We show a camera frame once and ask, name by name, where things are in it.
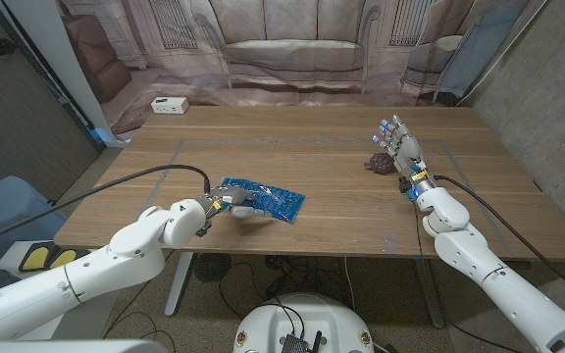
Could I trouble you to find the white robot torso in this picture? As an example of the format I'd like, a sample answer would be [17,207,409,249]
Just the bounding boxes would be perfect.
[232,292,376,353]

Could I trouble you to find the white power socket box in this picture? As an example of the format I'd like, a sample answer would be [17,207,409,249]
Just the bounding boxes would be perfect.
[150,96,190,115]

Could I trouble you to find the white door frame post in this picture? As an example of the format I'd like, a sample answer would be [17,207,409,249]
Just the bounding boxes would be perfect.
[2,0,129,148]

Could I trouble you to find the black power adapter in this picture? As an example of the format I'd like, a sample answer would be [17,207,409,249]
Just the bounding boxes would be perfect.
[264,276,289,299]

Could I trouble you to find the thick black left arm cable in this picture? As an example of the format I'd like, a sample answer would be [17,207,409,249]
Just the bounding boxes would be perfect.
[0,164,212,249]

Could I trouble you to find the thin black left wrist cable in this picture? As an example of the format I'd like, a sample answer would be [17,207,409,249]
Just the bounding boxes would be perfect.
[103,249,176,340]

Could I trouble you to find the white robot head edge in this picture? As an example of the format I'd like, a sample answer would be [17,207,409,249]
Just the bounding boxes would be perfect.
[0,339,169,353]

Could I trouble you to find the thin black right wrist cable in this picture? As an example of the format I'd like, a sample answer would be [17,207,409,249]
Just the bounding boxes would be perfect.
[413,199,509,353]

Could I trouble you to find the yellow black foot pedal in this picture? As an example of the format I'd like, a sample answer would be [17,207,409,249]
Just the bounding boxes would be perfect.
[17,242,90,274]

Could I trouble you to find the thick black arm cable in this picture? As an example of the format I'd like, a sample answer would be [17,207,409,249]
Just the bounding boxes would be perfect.
[433,174,565,308]
[0,164,212,249]

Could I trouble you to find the black box with antenna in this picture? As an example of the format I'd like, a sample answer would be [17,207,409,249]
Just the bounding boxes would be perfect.
[280,330,324,353]

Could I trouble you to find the printed sofa room backdrop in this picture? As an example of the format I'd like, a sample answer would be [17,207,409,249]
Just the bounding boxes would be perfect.
[56,0,548,136]

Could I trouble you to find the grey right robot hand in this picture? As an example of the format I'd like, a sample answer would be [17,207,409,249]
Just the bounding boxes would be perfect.
[371,114,437,202]

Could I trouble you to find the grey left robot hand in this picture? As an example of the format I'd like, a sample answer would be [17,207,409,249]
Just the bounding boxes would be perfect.
[196,184,267,237]

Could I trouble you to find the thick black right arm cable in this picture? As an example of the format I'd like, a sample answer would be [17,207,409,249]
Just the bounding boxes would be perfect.
[433,174,565,308]

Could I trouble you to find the blue gel pad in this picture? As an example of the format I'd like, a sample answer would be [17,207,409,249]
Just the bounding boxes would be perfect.
[219,176,307,224]

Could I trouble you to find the grey tape outline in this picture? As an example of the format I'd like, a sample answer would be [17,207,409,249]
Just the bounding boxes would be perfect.
[142,138,517,259]

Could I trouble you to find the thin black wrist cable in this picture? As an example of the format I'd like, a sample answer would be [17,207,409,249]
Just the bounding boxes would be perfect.
[103,249,176,340]
[413,199,509,353]

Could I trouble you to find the white table leg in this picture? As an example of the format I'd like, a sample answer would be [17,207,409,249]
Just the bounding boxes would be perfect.
[164,252,195,318]

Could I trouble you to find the round black floor fan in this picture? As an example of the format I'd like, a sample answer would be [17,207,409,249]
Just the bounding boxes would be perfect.
[193,252,233,283]

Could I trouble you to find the blue plastic bin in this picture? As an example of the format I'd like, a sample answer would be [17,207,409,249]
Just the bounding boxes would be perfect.
[0,175,68,256]

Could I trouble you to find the purple toy grape bunch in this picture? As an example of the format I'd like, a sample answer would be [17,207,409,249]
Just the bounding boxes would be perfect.
[363,152,395,177]

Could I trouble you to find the grey table leg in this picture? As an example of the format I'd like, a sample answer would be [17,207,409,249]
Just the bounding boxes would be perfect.
[413,258,446,328]

